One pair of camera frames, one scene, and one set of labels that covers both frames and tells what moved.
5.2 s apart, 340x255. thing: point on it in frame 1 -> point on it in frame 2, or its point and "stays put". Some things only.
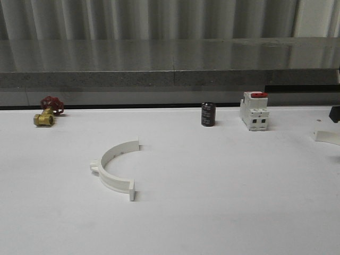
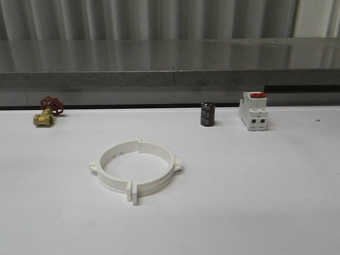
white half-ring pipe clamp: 98,167 stays put
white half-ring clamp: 327,136 -> 160,182
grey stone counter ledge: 170,62 stays put
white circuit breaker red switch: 254,111 stays put
